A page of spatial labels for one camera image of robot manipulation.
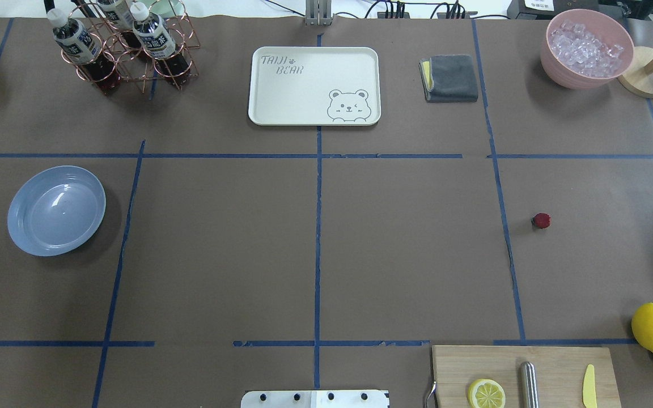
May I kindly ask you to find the grey folded cloth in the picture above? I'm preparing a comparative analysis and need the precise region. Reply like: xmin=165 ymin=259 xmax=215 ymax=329
xmin=419 ymin=54 xmax=478 ymax=103

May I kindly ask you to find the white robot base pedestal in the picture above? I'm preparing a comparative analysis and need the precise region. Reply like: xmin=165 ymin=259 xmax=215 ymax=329
xmin=240 ymin=389 xmax=391 ymax=407

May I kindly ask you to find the cream bear print tray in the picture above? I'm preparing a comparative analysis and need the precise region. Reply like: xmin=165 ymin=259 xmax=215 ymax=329
xmin=247 ymin=46 xmax=381 ymax=126

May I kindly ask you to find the steel muddler rod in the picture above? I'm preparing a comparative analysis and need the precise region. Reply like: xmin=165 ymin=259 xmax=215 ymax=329
xmin=519 ymin=361 xmax=540 ymax=407

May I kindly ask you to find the dark drink bottle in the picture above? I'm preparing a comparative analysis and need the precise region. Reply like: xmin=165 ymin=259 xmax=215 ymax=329
xmin=96 ymin=1 xmax=149 ymax=62
xmin=46 ymin=8 xmax=121 ymax=95
xmin=129 ymin=2 xmax=191 ymax=88

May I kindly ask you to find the yellow plastic knife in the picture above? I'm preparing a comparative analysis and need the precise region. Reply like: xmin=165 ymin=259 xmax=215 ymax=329
xmin=582 ymin=364 xmax=598 ymax=408

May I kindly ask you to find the pink bowl of ice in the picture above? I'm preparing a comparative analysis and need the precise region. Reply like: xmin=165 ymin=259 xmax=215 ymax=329
xmin=541 ymin=8 xmax=634 ymax=90

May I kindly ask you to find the red strawberry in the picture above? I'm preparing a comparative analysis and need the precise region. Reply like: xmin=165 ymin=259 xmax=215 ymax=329
xmin=531 ymin=212 xmax=552 ymax=230

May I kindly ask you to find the wooden cutting board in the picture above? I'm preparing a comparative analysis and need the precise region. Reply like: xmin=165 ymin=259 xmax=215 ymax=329
xmin=432 ymin=345 xmax=622 ymax=407

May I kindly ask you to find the dark drink bottle front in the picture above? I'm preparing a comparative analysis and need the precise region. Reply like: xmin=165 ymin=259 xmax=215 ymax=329
xmin=46 ymin=8 xmax=121 ymax=95

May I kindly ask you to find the dark drink bottle back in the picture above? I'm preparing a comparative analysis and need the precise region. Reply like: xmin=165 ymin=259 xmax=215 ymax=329
xmin=96 ymin=1 xmax=149 ymax=62

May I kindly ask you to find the copper wire bottle rack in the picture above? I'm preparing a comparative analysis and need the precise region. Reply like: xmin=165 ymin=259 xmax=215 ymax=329
xmin=45 ymin=1 xmax=201 ymax=95

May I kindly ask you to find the blue round plate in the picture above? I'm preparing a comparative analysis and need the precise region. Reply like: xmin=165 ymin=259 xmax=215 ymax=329
xmin=7 ymin=165 xmax=107 ymax=257

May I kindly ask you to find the dark drink bottle middle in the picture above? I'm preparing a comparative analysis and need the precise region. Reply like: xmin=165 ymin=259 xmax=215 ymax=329
xmin=129 ymin=2 xmax=191 ymax=88

